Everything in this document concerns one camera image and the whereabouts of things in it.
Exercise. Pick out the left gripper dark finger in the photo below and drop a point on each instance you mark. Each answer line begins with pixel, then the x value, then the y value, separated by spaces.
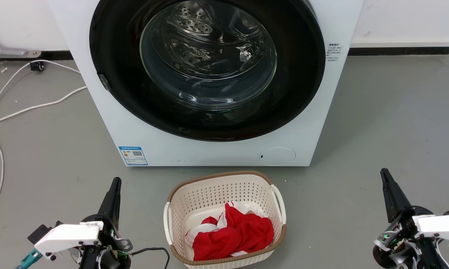
pixel 108 203
pixel 116 203

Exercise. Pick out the black baseboard strip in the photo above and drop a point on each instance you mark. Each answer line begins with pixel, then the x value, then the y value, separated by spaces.
pixel 56 55
pixel 400 50

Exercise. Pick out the round white filter cover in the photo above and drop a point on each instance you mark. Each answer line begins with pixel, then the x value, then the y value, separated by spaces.
pixel 277 156

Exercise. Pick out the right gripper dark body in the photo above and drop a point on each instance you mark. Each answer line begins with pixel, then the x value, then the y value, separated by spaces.
pixel 407 226

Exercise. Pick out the perforated steel washer drum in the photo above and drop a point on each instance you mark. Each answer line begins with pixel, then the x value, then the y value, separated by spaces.
pixel 188 22

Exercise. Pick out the small printed text label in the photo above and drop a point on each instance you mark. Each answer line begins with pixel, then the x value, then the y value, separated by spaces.
pixel 334 52

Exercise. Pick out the black block behind left gripper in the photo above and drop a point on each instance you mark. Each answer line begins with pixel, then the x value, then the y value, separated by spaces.
pixel 41 231

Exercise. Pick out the red and white garment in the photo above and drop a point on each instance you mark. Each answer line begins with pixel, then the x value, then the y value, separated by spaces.
pixel 239 231

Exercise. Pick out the grey pipe at wall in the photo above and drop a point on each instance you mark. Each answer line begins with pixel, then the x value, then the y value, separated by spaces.
pixel 7 50

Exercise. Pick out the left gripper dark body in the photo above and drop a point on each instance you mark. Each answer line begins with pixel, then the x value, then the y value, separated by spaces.
pixel 106 257

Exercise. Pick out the right white wrist camera housing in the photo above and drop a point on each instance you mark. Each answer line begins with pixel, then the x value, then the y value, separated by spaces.
pixel 441 226

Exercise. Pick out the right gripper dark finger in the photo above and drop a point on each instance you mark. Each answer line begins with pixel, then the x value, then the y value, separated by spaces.
pixel 388 203
pixel 400 203

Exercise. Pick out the black round glass washer door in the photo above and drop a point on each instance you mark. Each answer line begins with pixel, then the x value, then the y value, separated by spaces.
pixel 112 45

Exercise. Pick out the blue energy label sticker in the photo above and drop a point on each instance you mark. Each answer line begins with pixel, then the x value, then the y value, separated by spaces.
pixel 133 155

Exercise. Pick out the cream plastic laundry basket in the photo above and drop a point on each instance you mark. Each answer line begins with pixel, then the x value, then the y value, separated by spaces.
pixel 213 190

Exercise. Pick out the white front-load washing machine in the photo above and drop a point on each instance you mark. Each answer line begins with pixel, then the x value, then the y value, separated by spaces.
pixel 217 153

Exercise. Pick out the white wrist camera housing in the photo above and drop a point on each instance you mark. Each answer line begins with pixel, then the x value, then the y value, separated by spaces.
pixel 67 237
pixel 441 226

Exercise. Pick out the left white wrist camera housing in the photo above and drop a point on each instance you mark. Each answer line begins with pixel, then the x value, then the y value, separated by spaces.
pixel 67 237

